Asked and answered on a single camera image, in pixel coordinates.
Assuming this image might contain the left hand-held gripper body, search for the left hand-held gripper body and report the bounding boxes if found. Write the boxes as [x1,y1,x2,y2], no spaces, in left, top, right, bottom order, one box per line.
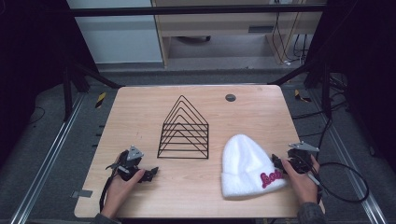
[106,144,148,183]

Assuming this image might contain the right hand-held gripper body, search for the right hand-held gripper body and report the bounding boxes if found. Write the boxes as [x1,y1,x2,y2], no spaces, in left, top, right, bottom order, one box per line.
[287,141,321,175]

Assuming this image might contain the white knitted beanie hat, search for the white knitted beanie hat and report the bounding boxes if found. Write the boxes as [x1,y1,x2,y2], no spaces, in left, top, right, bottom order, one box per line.
[220,133,290,199]

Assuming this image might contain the person's right hand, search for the person's right hand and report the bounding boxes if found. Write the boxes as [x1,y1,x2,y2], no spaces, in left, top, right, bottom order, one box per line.
[281,154,321,207]

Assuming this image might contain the person's left hand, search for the person's left hand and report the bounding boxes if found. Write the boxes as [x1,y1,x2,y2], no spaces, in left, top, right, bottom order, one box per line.
[100,161,147,219]

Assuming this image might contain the grey tape strip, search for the grey tape strip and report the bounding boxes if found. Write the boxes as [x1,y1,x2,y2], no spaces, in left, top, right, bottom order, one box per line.
[70,189,94,200]

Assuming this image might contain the yellow black striped tape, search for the yellow black striped tape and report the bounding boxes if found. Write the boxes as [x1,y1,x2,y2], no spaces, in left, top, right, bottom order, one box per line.
[293,89,313,104]
[94,91,107,109]

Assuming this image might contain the black curtain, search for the black curtain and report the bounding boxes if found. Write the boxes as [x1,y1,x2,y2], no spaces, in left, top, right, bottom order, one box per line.
[303,0,396,174]
[0,0,99,171]

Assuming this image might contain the white cabinet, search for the white cabinet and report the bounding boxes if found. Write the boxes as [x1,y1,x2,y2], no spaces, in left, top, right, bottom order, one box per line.
[65,0,164,65]

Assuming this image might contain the light wooden desk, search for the light wooden desk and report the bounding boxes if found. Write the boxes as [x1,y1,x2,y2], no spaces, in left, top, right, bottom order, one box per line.
[150,0,328,68]

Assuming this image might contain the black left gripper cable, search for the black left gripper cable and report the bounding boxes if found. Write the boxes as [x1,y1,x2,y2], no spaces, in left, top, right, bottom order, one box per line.
[98,173,118,214]

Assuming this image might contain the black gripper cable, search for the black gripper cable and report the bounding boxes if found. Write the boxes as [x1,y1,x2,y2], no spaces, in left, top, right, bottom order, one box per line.
[98,173,118,214]
[306,161,371,204]

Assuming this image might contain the black floor cables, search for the black floor cables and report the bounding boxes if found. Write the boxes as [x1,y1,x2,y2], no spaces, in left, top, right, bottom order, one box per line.
[291,74,351,150]

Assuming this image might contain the black wire file rack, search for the black wire file rack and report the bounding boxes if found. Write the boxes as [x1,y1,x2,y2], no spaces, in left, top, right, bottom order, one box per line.
[156,94,210,161]

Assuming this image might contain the metal floor rail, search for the metal floor rail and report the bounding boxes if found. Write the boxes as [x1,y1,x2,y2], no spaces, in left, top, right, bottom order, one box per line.
[310,89,389,224]
[8,92,88,224]

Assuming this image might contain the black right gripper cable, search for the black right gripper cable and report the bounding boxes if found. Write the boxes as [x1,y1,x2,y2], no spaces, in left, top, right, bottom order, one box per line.
[306,161,371,204]

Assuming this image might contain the black frame strut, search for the black frame strut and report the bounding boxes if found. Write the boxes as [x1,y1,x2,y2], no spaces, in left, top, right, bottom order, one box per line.
[61,60,123,123]
[268,59,333,119]

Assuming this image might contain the thin black floor cable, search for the thin black floor cable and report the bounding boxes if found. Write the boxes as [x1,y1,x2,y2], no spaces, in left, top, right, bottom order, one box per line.
[28,105,47,126]

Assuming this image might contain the hanging black cables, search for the hanging black cables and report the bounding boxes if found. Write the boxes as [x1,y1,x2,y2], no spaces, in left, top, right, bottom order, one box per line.
[271,11,310,67]

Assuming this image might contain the black horizontal frame bar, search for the black horizontal frame bar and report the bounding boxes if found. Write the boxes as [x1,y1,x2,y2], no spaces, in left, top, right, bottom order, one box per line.
[68,3,327,18]

